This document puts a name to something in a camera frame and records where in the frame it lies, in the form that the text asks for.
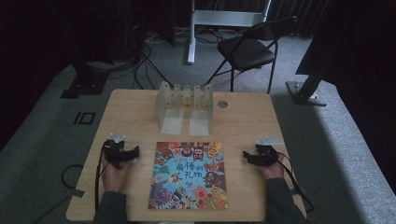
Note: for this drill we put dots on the white expandable book rack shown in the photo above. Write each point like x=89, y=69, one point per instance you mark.
x=186, y=105

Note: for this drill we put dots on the person's right hand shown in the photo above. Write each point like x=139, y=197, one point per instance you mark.
x=275, y=171

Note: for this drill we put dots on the black stand with flat base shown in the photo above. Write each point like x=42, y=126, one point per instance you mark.
x=84, y=84

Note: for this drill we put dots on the grey tape patch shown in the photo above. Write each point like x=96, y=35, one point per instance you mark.
x=74, y=193

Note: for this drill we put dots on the black metal stand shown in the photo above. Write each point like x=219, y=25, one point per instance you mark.
x=306, y=90

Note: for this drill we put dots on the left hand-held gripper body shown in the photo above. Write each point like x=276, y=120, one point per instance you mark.
x=113, y=152

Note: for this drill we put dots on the colourful picture book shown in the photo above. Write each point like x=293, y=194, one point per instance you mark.
x=188, y=177

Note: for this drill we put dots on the black folding chair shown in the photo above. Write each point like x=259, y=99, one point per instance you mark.
x=246, y=49

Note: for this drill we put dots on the white-framed desk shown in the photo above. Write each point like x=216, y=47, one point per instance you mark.
x=224, y=18

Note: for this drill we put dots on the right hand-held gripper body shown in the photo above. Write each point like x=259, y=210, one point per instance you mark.
x=267, y=154

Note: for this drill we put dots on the person's left hand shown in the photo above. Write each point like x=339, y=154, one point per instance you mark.
x=113, y=179

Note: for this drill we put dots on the grey round table grommet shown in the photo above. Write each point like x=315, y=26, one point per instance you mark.
x=222, y=104

